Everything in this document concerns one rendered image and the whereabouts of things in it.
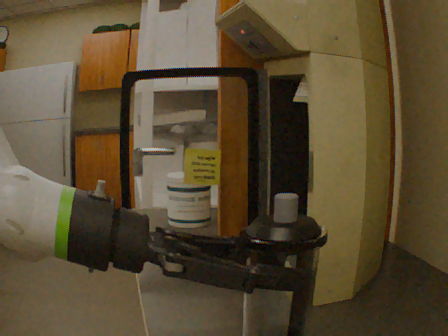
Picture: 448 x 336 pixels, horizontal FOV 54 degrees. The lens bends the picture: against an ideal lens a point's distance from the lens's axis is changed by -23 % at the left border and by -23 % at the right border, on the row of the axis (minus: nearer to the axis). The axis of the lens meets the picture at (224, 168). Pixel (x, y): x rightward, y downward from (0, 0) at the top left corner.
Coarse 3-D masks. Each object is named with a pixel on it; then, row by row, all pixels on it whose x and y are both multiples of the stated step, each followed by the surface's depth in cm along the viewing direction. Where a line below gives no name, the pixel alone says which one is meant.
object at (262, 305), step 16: (256, 240) 61; (304, 240) 60; (256, 256) 62; (272, 256) 60; (288, 256) 60; (304, 256) 60; (256, 288) 62; (256, 304) 62; (272, 304) 61; (288, 304) 61; (304, 304) 62; (256, 320) 62; (272, 320) 61; (288, 320) 61; (304, 320) 63
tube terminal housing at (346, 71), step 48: (288, 0) 96; (336, 0) 88; (336, 48) 89; (384, 48) 105; (336, 96) 90; (384, 96) 103; (336, 144) 91; (384, 144) 104; (336, 192) 92; (384, 192) 106; (336, 240) 93; (336, 288) 95
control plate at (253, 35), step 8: (240, 24) 100; (248, 24) 96; (232, 32) 110; (240, 32) 105; (248, 32) 101; (256, 32) 97; (240, 40) 112; (248, 40) 107; (256, 40) 102; (264, 40) 97; (264, 48) 103; (272, 48) 98
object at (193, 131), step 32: (160, 96) 118; (192, 96) 118; (224, 96) 118; (160, 128) 119; (192, 128) 119; (224, 128) 119; (160, 160) 119; (192, 160) 120; (224, 160) 120; (160, 192) 120; (192, 192) 121; (224, 192) 121; (160, 224) 121; (192, 224) 122; (224, 224) 122
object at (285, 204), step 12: (276, 204) 63; (288, 204) 62; (264, 216) 66; (276, 216) 63; (288, 216) 63; (300, 216) 66; (252, 228) 63; (264, 228) 61; (276, 228) 61; (288, 228) 60; (300, 228) 61; (312, 228) 61; (276, 240) 60; (288, 240) 60
